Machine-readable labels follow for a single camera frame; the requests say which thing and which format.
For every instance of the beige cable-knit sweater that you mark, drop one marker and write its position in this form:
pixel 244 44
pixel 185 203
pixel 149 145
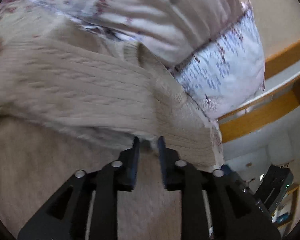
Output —
pixel 64 107

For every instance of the blue floral right pillow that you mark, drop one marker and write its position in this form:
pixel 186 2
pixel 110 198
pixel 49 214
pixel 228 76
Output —
pixel 227 71

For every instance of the wooden headboard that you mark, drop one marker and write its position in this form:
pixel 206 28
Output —
pixel 281 97

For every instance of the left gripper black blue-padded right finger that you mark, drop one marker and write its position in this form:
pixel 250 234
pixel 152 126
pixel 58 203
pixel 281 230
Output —
pixel 212 202

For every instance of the pink floral left pillow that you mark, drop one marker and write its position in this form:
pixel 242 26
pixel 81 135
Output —
pixel 171 29

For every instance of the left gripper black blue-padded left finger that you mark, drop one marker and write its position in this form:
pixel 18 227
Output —
pixel 85 206

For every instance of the floral bed quilt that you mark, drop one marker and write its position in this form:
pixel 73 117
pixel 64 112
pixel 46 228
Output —
pixel 23 19

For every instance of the wooden wall shelf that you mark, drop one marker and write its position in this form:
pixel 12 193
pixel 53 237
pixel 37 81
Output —
pixel 284 213

